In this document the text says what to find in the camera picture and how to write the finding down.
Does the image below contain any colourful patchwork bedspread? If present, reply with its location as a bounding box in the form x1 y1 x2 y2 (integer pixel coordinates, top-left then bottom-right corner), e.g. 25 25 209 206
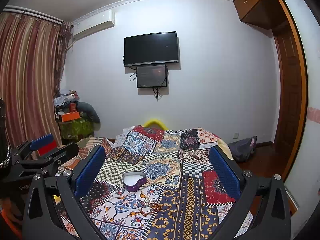
56 125 254 240

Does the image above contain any brown wooden door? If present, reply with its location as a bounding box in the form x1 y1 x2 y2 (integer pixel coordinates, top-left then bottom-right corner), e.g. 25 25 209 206
272 0 308 180

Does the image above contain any green patterned storage box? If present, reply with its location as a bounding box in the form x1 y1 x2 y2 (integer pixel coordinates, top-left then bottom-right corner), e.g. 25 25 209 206
59 118 94 141

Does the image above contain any dark bag on floor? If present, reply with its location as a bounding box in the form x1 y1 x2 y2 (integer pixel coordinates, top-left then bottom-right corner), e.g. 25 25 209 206
228 136 257 163

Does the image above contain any black wall television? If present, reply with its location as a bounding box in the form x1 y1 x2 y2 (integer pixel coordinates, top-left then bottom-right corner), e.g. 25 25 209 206
124 31 179 67

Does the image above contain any small dark wall monitor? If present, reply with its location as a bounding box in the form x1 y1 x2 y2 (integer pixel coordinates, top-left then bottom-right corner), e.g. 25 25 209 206
136 64 168 89

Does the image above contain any orange box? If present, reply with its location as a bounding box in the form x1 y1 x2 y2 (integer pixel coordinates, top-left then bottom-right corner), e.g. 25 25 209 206
60 111 80 122

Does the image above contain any wooden overhead cabinet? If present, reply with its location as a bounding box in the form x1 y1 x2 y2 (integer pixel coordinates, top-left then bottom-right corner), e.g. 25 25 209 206
234 0 286 30

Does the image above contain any brown patterned blanket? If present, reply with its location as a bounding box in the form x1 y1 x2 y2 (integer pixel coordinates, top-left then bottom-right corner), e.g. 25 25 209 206
58 137 114 172

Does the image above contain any purple heart-shaped tin box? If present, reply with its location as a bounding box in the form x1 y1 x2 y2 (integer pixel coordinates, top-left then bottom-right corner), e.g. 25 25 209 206
122 172 147 192

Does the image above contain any red flat box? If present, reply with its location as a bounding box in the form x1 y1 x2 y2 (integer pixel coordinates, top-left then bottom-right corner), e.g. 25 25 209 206
37 140 57 156

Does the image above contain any white wall air conditioner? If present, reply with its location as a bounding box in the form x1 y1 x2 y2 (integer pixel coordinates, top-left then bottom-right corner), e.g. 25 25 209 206
73 9 115 40

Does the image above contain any red striped curtain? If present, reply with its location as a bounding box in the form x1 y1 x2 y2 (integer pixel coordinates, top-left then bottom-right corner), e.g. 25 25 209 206
1 12 72 147

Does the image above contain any yellow plush item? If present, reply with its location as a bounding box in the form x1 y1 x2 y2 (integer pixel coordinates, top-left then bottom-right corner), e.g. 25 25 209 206
143 119 168 131

